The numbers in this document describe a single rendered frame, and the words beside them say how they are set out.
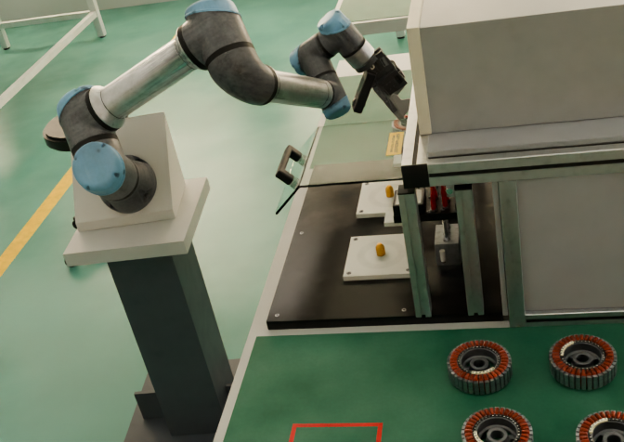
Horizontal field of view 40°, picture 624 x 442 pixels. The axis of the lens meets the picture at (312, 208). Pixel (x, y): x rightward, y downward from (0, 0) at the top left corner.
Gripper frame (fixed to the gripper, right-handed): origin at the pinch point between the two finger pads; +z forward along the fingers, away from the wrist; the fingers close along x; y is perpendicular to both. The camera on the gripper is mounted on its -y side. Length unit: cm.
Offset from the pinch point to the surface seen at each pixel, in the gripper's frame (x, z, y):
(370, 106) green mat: 23.0, 1.2, -9.2
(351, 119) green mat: 16.6, -2.0, -14.7
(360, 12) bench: 110, 5, -3
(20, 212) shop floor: 144, -16, -189
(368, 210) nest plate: -40.9, -5.6, -14.4
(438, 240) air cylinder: -65, -3, -1
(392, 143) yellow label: -64, -27, 5
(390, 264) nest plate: -64, -5, -13
